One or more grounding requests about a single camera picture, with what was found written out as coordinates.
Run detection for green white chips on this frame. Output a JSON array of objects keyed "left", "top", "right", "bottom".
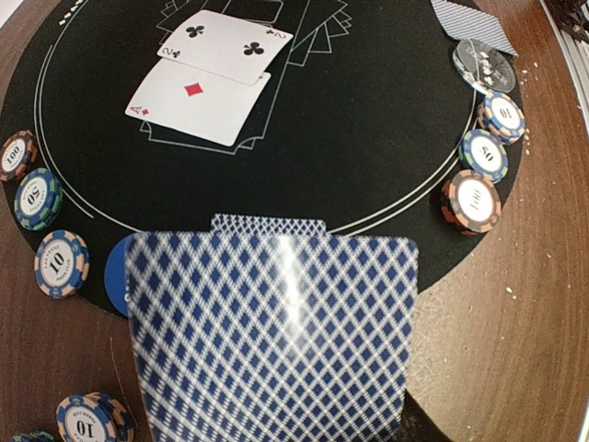
[
  {"left": 458, "top": 129, "right": 508, "bottom": 183},
  {"left": 14, "top": 168, "right": 63, "bottom": 231}
]

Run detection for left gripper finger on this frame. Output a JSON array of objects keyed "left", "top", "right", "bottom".
[{"left": 402, "top": 393, "right": 452, "bottom": 442}]

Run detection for round black poker mat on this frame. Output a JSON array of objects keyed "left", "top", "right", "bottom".
[{"left": 0, "top": 0, "right": 525, "bottom": 319}]

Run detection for aluminium front rail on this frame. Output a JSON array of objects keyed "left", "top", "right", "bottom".
[{"left": 540, "top": 0, "right": 588, "bottom": 127}]

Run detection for red black chips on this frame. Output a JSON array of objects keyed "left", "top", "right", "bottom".
[
  {"left": 1, "top": 131, "right": 38, "bottom": 182},
  {"left": 441, "top": 169, "right": 502, "bottom": 236}
]

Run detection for green white chip stack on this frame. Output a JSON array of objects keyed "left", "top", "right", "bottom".
[{"left": 9, "top": 431, "right": 55, "bottom": 442}]

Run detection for ace of diamonds card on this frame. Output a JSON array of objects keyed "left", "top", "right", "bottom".
[{"left": 125, "top": 59, "right": 271, "bottom": 146}]

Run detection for blue white chip stack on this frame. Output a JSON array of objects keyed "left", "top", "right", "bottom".
[{"left": 56, "top": 392, "right": 135, "bottom": 442}]

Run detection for blue white chips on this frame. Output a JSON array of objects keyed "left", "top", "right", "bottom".
[
  {"left": 477, "top": 91, "right": 526, "bottom": 145},
  {"left": 34, "top": 229, "right": 90, "bottom": 299}
]

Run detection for two of clubs card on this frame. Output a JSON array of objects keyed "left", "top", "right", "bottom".
[{"left": 157, "top": 9, "right": 293, "bottom": 86}]

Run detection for blue small blind button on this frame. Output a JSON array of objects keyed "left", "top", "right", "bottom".
[{"left": 103, "top": 236, "right": 131, "bottom": 318}]

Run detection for blue card deck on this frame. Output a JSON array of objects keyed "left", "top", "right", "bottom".
[{"left": 125, "top": 232, "right": 419, "bottom": 441}]

